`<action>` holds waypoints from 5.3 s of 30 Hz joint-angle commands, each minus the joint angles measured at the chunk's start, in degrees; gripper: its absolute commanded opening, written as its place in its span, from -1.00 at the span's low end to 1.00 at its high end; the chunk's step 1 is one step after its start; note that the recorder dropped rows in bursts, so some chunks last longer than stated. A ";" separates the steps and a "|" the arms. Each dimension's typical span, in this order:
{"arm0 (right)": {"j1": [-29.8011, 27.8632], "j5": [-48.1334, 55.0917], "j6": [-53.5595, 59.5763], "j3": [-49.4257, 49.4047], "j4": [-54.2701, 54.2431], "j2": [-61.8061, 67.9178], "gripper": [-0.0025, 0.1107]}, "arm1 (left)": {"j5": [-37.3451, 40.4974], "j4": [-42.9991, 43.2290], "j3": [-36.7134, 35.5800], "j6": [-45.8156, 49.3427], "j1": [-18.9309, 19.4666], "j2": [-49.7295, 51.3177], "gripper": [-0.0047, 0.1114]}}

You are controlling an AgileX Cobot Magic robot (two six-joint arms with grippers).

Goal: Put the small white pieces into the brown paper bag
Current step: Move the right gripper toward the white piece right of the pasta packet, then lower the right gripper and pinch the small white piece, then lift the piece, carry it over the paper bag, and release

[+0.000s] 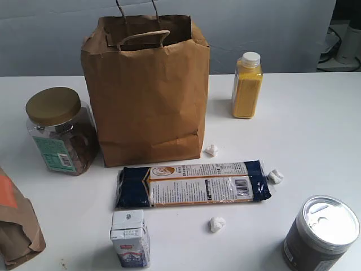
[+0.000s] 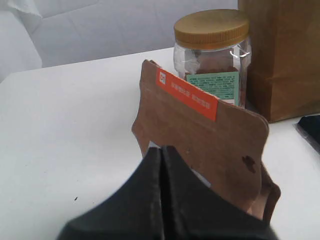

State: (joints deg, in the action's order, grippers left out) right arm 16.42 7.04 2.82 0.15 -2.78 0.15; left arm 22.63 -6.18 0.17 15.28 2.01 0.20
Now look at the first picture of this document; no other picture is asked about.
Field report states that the white candy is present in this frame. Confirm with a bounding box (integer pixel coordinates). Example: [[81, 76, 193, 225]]
[[205, 144, 218, 157], [267, 169, 284, 184], [209, 217, 226, 233]]

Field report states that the white candy bottom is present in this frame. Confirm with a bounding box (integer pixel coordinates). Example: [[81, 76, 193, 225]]
[[209, 217, 226, 233]]

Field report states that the brown paper shopping bag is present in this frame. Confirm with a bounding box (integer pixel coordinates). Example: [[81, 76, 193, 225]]
[[81, 14, 210, 167]]

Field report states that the dark blue noodle packet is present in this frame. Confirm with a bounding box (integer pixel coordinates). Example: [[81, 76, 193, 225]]
[[115, 160, 271, 209]]

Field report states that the yellow bottle white cap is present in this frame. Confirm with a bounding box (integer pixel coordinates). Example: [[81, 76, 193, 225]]
[[232, 51, 263, 119]]

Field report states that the small white milk carton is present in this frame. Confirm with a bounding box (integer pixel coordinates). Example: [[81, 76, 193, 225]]
[[109, 209, 150, 268]]

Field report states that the clear jar gold lid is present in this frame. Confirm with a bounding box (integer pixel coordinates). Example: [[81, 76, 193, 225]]
[[25, 87, 100, 176]]

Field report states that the grey can silver lid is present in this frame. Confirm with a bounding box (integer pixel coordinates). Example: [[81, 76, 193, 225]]
[[282, 195, 360, 271]]

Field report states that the brown kraft pouch orange label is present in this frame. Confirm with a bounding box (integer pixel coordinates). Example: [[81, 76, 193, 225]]
[[1, 170, 46, 270]]

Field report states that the white device in background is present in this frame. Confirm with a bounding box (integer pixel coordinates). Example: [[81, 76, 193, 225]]
[[336, 19, 360, 64]]

